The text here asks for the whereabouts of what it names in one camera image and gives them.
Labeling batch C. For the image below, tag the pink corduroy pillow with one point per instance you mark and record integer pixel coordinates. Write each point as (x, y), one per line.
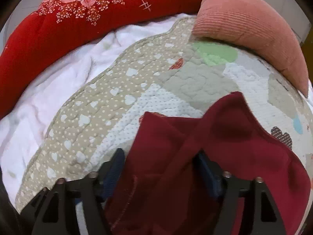
(255, 25)

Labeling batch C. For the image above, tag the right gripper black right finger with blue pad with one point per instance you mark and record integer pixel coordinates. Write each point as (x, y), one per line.
(260, 213)

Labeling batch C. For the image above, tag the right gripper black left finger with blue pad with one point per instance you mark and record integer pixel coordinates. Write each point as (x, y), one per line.
(75, 207)

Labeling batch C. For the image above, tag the dark red garment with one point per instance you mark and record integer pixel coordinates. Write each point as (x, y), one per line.
(159, 193)

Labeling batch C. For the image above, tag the red floral blanket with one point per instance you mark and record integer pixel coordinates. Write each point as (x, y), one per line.
(60, 26)

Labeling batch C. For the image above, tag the heart patterned quilt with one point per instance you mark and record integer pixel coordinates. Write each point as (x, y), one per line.
(173, 74)

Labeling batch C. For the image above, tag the white fleece sheet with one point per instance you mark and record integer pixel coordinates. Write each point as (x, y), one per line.
(23, 130)

